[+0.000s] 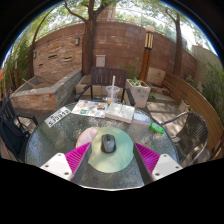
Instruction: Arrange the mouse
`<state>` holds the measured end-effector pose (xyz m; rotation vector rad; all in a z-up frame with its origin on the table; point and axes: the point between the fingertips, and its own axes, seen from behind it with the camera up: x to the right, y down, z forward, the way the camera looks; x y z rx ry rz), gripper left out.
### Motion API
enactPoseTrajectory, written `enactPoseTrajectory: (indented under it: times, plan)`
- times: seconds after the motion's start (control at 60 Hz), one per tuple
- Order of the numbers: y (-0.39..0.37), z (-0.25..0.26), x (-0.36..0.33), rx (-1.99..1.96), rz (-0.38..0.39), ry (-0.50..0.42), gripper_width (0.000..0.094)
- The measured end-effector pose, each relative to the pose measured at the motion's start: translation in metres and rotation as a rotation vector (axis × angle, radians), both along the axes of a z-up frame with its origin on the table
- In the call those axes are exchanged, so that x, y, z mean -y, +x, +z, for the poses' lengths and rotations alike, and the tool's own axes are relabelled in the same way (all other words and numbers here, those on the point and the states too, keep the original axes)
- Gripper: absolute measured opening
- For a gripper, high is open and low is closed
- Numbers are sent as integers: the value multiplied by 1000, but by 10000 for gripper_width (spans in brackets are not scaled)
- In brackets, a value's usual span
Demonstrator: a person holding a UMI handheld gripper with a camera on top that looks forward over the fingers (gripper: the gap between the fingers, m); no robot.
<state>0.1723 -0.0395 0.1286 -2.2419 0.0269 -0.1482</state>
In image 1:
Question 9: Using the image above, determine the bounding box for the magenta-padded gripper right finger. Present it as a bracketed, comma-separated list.
[133, 142, 184, 186]

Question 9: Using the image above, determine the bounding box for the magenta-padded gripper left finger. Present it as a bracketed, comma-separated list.
[39, 141, 94, 185]

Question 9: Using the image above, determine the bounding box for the grey and black computer mouse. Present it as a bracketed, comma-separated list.
[100, 133, 117, 154]

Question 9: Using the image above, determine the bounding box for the round green mouse pad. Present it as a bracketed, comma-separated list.
[75, 126, 135, 174]

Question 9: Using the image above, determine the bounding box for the small green box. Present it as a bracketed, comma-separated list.
[149, 121, 165, 135]

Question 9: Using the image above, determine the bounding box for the dark wicker metal chair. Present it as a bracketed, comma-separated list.
[161, 110, 209, 166]

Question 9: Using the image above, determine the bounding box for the white number plate sign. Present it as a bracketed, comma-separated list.
[44, 106, 72, 128]

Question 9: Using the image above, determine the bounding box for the thin blue and white booklet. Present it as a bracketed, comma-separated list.
[133, 112, 152, 126]

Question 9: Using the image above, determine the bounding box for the black folding chair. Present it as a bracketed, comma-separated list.
[0, 94, 39, 163]

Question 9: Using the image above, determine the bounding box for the colourful open magazine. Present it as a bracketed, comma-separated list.
[70, 99, 109, 119]

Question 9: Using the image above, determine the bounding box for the raised stone garden bed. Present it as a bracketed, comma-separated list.
[9, 69, 83, 112]

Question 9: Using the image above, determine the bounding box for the thick open white book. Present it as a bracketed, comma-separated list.
[104, 101, 136, 124]

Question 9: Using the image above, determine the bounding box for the curved wooden bench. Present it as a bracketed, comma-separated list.
[162, 72, 224, 151]

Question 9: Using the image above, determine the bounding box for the concrete planter with plant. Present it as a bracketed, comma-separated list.
[124, 76, 152, 109]

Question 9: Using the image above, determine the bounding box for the clear plastic cup with straw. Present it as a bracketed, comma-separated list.
[105, 75, 121, 106]

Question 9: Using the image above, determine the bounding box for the tan stone block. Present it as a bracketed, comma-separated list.
[146, 67, 167, 88]

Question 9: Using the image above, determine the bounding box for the dark wooden slatted chair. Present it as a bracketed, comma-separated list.
[74, 66, 137, 107]

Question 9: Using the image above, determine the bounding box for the thin leaning tree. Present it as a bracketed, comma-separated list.
[27, 9, 54, 79]

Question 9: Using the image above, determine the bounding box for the slim straight tree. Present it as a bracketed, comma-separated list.
[164, 8, 185, 78]

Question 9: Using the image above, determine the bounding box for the forked brown tree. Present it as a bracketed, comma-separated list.
[64, 0, 113, 76]

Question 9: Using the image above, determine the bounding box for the wooden garden lamp post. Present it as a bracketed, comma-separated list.
[138, 25, 156, 83]

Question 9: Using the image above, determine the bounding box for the grey wall utility box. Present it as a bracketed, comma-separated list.
[95, 54, 107, 68]

